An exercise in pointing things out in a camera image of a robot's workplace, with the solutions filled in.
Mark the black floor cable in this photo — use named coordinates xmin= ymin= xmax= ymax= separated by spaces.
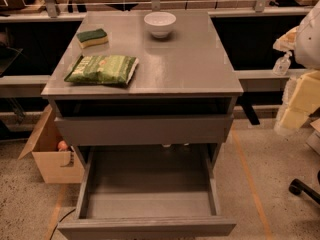
xmin=48 ymin=207 xmax=77 ymax=240

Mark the orange object in box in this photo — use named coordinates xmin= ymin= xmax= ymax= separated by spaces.
xmin=57 ymin=141 xmax=68 ymax=151

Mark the grey top drawer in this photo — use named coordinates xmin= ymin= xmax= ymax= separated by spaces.
xmin=55 ymin=115 xmax=233 ymax=146

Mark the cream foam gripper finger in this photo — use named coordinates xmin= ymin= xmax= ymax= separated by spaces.
xmin=274 ymin=70 xmax=320 ymax=135

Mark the green and yellow sponge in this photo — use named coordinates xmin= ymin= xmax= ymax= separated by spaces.
xmin=76 ymin=28 xmax=108 ymax=48

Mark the cardboard box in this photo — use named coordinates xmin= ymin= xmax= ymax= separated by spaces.
xmin=19 ymin=105 xmax=84 ymax=184

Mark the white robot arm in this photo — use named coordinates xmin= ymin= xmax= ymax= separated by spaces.
xmin=273 ymin=1 xmax=320 ymax=135

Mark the green jalapeno chip bag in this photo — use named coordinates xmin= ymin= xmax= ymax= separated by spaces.
xmin=64 ymin=55 xmax=139 ymax=85

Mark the grey drawer cabinet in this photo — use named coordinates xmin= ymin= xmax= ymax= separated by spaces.
xmin=40 ymin=9 xmax=244 ymax=240

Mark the black office chair base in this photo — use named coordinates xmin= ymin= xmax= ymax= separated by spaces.
xmin=289 ymin=179 xmax=320 ymax=205

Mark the white ceramic bowl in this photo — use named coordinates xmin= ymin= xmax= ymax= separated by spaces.
xmin=144 ymin=11 xmax=176 ymax=38

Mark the open grey middle drawer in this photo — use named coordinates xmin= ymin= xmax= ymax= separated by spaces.
xmin=58 ymin=144 xmax=235 ymax=240

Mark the clear sanitizer pump bottle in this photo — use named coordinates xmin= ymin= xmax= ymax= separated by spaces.
xmin=272 ymin=51 xmax=292 ymax=76

